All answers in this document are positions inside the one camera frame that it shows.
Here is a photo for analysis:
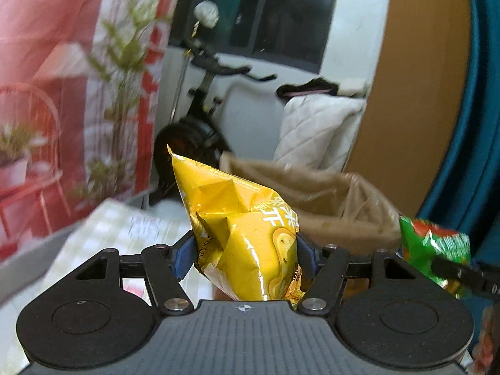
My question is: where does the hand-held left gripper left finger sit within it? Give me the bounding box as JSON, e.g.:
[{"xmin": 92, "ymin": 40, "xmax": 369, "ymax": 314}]
[{"xmin": 72, "ymin": 231, "xmax": 197, "ymax": 316}]

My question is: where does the wooden chair back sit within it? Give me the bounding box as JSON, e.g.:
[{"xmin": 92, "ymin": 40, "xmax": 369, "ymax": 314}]
[{"xmin": 346, "ymin": 0, "xmax": 474, "ymax": 212}]

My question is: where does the red plant-print curtain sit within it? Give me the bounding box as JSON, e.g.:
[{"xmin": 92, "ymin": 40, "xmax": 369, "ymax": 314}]
[{"xmin": 0, "ymin": 0, "xmax": 189, "ymax": 263}]

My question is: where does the brown cardboard box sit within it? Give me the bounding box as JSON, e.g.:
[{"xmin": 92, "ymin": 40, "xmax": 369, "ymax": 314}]
[{"xmin": 219, "ymin": 150, "xmax": 403, "ymax": 259}]

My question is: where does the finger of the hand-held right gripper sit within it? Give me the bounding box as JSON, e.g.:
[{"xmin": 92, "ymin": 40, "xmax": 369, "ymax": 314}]
[{"xmin": 430, "ymin": 256, "xmax": 500, "ymax": 302}]

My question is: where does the black exercise bike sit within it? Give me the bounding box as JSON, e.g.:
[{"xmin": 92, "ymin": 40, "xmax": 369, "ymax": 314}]
[{"xmin": 150, "ymin": 39, "xmax": 279, "ymax": 208}]

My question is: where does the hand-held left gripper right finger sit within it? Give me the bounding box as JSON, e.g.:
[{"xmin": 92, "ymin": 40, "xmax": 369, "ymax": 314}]
[{"xmin": 295, "ymin": 231, "xmax": 419, "ymax": 316}]

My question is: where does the dark fluffy cloth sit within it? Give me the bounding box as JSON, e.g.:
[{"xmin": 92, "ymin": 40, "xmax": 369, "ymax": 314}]
[{"xmin": 276, "ymin": 77, "xmax": 341, "ymax": 99}]

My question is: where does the white quilted cloth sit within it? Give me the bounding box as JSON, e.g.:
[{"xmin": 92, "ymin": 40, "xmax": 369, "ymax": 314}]
[{"xmin": 272, "ymin": 93, "xmax": 368, "ymax": 173}]

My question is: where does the white crumpled ball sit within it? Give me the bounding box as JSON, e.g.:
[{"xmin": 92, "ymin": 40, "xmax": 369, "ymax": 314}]
[{"xmin": 194, "ymin": 1, "xmax": 220, "ymax": 29}]

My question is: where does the yellow snack bag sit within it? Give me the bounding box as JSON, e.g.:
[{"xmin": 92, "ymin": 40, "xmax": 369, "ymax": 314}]
[{"xmin": 167, "ymin": 144, "xmax": 314, "ymax": 302}]

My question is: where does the dark window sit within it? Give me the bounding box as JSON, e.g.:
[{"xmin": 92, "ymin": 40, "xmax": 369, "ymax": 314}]
[{"xmin": 168, "ymin": 0, "xmax": 343, "ymax": 74}]

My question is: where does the green checked tablecloth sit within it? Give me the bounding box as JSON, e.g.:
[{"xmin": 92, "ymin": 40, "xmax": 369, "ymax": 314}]
[{"xmin": 0, "ymin": 198, "xmax": 227, "ymax": 375}]

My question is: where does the teal curtain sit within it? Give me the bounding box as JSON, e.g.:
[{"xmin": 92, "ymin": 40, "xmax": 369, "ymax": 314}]
[{"xmin": 414, "ymin": 0, "xmax": 500, "ymax": 268}]

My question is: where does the green snack bag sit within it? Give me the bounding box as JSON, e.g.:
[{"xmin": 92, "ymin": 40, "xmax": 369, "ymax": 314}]
[{"xmin": 398, "ymin": 216, "xmax": 473, "ymax": 300}]

